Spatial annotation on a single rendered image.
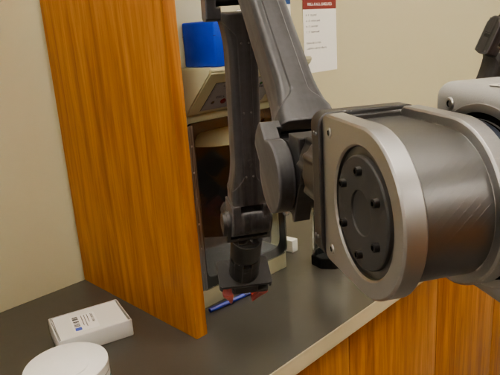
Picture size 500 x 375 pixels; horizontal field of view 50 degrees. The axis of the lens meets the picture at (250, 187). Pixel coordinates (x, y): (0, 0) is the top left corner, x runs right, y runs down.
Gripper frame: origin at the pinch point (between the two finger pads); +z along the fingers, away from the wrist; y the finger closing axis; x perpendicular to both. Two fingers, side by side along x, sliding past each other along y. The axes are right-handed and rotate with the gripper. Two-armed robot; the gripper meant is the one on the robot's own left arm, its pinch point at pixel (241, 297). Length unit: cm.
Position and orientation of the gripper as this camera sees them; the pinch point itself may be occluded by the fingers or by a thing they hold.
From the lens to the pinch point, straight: 114.4
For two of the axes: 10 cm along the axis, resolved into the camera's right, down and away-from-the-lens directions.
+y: -9.8, 0.9, -1.7
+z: -0.6, 7.1, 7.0
